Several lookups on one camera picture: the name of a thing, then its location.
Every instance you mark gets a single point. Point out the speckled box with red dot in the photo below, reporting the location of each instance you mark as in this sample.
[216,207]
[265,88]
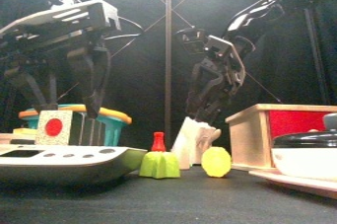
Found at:
[55,127]

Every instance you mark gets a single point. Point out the wooden box with red inside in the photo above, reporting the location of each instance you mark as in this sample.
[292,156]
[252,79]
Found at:
[252,135]

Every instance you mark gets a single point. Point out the yellow toy block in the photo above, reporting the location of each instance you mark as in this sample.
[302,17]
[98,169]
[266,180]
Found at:
[25,131]

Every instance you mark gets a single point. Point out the teal basket with orange rim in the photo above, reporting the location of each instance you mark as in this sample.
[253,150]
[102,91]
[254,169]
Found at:
[114,126]

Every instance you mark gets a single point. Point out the white wooden knife block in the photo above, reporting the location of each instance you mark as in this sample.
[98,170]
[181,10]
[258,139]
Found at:
[186,145]

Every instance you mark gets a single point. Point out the beige wooden toy board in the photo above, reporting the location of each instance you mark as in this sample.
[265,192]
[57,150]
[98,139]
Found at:
[7,138]

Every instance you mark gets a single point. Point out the yellow-green round toy slice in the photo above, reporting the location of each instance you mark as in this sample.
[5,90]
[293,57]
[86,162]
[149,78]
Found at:
[216,162]

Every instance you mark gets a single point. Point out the red toy bottle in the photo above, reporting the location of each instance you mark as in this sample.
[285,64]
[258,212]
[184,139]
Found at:
[158,142]

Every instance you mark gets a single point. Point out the black pot lid, grey knob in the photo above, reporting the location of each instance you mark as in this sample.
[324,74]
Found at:
[306,139]

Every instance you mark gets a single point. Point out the white digital kitchen scale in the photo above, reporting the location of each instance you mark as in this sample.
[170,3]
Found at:
[65,164]

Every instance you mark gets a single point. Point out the green toy lump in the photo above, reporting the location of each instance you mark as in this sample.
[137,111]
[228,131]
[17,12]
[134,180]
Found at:
[160,165]

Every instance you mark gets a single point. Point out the white toy pot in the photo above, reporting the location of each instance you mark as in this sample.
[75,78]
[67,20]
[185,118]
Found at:
[302,164]

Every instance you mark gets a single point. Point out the vertical metal frame pole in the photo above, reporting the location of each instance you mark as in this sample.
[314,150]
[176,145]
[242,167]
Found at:
[168,70]

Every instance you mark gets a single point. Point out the dark side frame post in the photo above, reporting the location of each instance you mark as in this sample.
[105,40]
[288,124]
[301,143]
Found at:
[316,57]

